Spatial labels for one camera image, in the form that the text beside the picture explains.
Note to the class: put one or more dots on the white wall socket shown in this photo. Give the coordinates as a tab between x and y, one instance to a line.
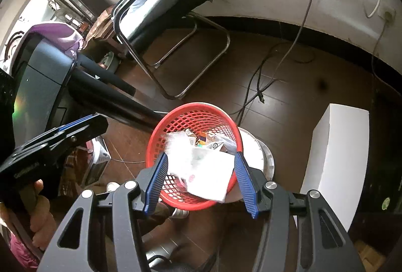
389	15

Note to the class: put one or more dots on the red mesh basket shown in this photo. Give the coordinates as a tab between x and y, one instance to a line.
188	116

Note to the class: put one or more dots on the white electric heater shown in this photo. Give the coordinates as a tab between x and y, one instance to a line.
100	159

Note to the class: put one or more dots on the orange cardboard box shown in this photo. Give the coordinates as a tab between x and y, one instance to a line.
202	137

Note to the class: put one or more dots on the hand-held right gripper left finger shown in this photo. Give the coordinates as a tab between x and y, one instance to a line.
155	184

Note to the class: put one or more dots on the white paper napkin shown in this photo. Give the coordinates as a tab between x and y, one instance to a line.
207	174

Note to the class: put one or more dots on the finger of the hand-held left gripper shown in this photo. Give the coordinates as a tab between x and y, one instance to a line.
75	124
91	132

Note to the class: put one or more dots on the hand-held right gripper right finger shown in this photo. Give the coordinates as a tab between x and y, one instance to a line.
246	184

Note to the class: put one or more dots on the person's left hand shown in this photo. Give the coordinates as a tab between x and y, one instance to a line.
42	221

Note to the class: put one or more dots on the white round bin lid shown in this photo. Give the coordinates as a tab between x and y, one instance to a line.
260	155

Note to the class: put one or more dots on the dark round table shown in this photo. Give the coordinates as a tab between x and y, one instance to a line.
44	71

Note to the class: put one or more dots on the white rectangular box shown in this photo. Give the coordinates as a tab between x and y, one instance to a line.
336	159

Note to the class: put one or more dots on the person's white shoe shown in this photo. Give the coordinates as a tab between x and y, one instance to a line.
179	213
113	187

